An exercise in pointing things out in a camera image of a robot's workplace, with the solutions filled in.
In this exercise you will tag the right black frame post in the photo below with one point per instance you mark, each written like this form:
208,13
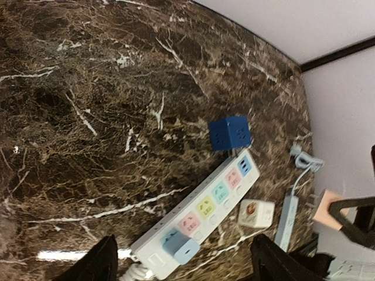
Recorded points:
338,54

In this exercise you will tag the light blue plug adapter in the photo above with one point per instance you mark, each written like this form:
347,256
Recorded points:
179,246

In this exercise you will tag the white cube socket adapter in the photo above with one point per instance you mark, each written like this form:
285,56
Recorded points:
256,213

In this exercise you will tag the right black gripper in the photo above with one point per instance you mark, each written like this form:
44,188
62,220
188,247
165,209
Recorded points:
361,230

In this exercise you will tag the white multicolour power strip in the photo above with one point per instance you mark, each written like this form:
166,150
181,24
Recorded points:
199,213

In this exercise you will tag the pink plug adapter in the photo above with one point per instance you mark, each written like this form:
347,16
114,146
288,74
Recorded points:
321,217

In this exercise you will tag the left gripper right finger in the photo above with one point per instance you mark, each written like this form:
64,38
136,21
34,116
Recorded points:
270,262

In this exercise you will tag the light blue power strip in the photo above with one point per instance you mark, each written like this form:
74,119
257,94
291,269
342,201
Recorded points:
286,222

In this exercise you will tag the dark blue cube socket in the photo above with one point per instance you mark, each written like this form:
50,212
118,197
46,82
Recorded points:
230,133

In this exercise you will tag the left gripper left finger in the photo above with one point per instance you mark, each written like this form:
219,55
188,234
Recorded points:
99,263

